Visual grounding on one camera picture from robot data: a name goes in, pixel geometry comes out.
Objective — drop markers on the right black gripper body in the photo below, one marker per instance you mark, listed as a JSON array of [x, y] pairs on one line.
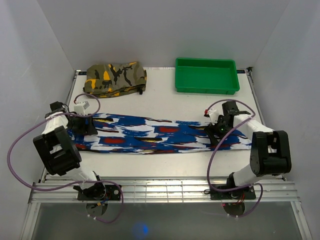
[[219, 128]]

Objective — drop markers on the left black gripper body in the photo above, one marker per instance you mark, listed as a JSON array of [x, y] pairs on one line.
[[78, 124]]

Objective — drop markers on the blue white red patterned trousers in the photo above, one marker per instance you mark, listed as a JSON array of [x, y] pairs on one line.
[[127, 134]]

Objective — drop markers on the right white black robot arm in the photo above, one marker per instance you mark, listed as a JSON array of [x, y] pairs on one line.
[[269, 152]]

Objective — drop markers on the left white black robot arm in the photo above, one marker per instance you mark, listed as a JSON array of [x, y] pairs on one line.
[[59, 153]]

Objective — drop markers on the folded camouflage trousers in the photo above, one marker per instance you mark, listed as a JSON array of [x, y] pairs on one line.
[[114, 80]]

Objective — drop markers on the green plastic tray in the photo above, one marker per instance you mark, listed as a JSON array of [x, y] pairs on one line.
[[206, 76]]

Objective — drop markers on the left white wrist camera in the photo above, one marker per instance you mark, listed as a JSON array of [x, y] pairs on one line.
[[81, 107]]

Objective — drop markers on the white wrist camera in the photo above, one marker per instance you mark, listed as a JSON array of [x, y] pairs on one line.
[[81, 107], [212, 114]]

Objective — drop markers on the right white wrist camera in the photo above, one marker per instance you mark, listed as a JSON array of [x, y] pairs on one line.
[[212, 114]]

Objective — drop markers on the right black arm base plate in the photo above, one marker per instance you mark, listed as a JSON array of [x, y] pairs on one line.
[[247, 193]]

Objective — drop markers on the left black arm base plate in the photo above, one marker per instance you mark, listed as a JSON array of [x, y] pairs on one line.
[[98, 193]]

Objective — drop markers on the aluminium table edge rail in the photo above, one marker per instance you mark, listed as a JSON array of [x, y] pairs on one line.
[[147, 191]]

